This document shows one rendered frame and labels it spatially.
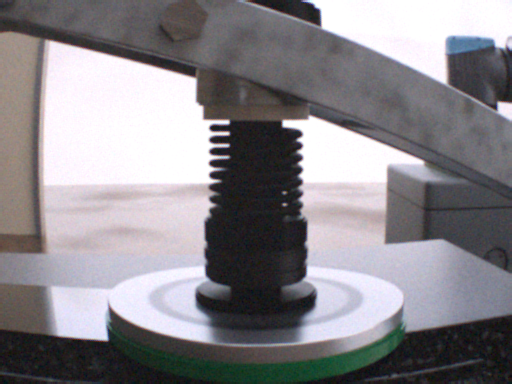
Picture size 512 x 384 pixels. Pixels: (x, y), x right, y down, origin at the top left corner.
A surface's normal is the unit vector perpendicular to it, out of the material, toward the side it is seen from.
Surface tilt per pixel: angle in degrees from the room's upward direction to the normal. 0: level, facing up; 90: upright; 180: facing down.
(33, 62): 90
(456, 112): 90
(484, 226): 90
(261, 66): 90
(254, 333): 0
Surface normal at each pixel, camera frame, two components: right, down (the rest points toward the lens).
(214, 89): -0.63, 0.10
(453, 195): 0.06, 0.12
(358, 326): 0.00, -0.99
